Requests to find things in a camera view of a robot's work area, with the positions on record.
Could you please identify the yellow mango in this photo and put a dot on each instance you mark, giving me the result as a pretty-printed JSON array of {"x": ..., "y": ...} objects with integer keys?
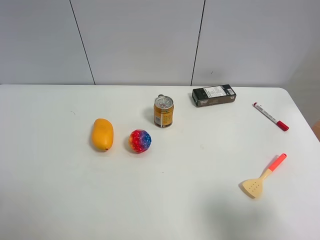
[{"x": 102, "y": 135}]

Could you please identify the red and white marker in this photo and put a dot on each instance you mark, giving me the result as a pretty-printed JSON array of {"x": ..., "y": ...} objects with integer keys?
[{"x": 278, "y": 123}]

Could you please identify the black rectangular box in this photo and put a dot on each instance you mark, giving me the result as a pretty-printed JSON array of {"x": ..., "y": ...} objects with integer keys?
[{"x": 213, "y": 95}]

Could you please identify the multicoloured glitter ball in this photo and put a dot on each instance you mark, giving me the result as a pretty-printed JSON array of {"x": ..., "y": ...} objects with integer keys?
[{"x": 139, "y": 141}]

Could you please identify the beige spatula with orange handle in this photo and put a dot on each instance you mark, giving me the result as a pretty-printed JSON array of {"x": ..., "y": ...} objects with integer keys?
[{"x": 253, "y": 188}]

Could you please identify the yellow drink can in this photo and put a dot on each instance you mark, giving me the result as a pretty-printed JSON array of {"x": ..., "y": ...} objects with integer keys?
[{"x": 163, "y": 109}]

